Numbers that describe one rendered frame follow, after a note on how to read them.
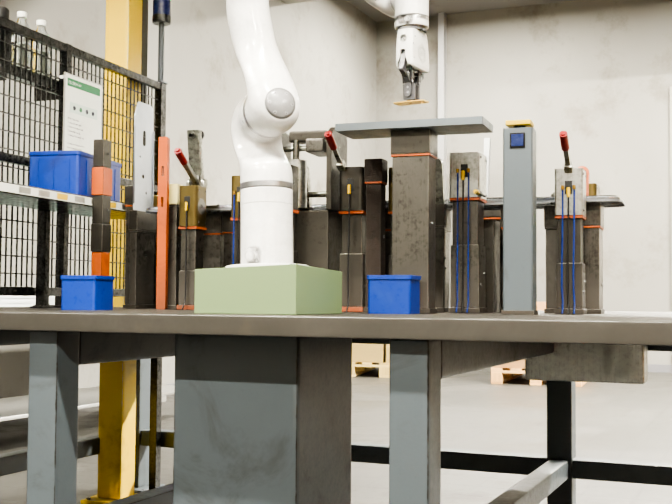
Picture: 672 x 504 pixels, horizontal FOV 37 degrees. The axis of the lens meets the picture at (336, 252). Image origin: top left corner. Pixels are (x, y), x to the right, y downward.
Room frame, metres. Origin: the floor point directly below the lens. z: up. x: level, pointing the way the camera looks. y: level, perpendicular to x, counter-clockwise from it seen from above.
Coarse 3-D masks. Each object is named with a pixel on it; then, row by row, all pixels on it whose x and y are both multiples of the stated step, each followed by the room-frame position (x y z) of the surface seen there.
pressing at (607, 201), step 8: (448, 200) 2.69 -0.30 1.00; (488, 200) 2.66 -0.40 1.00; (496, 200) 2.65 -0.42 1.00; (536, 200) 2.62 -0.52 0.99; (544, 200) 2.61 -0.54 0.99; (552, 200) 2.60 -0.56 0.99; (592, 200) 2.57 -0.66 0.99; (600, 200) 2.56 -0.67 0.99; (608, 200) 2.56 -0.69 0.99; (616, 200) 2.56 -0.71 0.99; (152, 208) 2.98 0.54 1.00; (208, 208) 2.92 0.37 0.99; (216, 208) 2.91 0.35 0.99; (224, 208) 2.90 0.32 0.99; (320, 208) 2.87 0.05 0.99; (448, 208) 2.88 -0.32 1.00; (488, 208) 2.85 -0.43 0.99; (496, 208) 2.84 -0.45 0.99; (536, 208) 2.80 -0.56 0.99
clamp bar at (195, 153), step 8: (192, 136) 2.85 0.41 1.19; (200, 136) 2.87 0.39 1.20; (192, 144) 2.86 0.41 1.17; (200, 144) 2.87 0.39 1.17; (192, 152) 2.87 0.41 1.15; (200, 152) 2.87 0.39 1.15; (192, 160) 2.87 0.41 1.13; (200, 160) 2.87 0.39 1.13; (192, 168) 2.88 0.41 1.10; (200, 168) 2.87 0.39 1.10; (200, 176) 2.87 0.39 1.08; (192, 184) 2.88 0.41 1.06; (200, 184) 2.87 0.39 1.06
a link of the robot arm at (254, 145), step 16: (240, 112) 2.29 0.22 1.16; (240, 128) 2.32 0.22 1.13; (240, 144) 2.33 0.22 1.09; (256, 144) 2.33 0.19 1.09; (272, 144) 2.34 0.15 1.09; (240, 160) 2.29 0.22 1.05; (256, 160) 2.26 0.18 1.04; (272, 160) 2.25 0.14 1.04; (240, 176) 2.29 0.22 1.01; (256, 176) 2.24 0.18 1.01; (272, 176) 2.24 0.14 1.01; (288, 176) 2.27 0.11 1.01
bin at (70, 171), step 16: (32, 160) 2.94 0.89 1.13; (48, 160) 2.93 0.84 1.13; (64, 160) 2.92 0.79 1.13; (80, 160) 2.92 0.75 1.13; (32, 176) 2.94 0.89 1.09; (48, 176) 2.93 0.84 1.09; (64, 176) 2.92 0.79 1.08; (80, 176) 2.92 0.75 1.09; (112, 176) 3.14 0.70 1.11; (80, 192) 2.92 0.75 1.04; (112, 192) 3.14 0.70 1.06
